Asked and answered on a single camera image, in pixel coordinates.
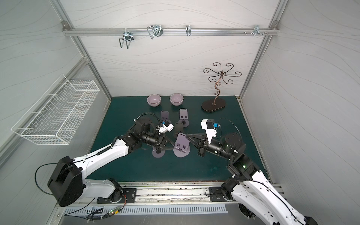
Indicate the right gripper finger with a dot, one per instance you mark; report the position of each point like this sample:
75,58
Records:
197,143
201,136

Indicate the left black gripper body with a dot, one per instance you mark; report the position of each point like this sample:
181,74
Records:
163,141

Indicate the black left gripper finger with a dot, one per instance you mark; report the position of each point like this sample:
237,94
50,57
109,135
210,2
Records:
169,142
162,149

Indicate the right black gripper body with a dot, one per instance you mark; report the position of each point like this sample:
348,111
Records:
202,145

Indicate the purple phone stand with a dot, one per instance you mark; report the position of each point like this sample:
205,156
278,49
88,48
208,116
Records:
183,114
158,154
182,146
165,116

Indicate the dark grey phone stand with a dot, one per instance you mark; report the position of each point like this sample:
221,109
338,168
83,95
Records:
178,128

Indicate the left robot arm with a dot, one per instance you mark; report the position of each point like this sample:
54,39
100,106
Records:
69,181

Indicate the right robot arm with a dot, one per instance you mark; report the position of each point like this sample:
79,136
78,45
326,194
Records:
248,185

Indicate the brown metal jewelry tree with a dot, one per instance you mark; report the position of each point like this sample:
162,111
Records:
220,77

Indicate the left lilac ceramic bowl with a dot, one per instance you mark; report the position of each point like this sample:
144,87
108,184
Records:
154,100

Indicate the lilac ceramic bowl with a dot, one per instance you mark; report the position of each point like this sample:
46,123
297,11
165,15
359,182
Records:
176,99
154,100

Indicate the right lilac ceramic bowl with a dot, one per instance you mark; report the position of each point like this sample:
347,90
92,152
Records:
176,99

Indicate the left metal hook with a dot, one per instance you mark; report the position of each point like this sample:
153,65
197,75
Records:
126,40

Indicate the metal hook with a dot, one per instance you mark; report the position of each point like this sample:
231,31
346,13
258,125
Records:
126,40
188,30
155,31
257,32

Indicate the white vent strip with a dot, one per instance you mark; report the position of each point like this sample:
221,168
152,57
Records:
191,209

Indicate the right metal hook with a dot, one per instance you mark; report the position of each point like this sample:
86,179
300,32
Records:
257,32

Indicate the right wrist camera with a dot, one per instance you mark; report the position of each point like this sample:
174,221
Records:
210,127

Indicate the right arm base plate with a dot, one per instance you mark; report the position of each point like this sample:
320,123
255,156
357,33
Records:
216,195

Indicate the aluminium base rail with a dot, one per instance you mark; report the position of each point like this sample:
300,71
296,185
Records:
147,192

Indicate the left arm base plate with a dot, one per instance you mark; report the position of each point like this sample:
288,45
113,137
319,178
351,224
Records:
126,195

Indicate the white wire basket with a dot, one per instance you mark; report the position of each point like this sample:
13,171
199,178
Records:
55,117

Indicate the horizontal aluminium rail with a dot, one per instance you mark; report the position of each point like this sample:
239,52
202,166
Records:
168,32

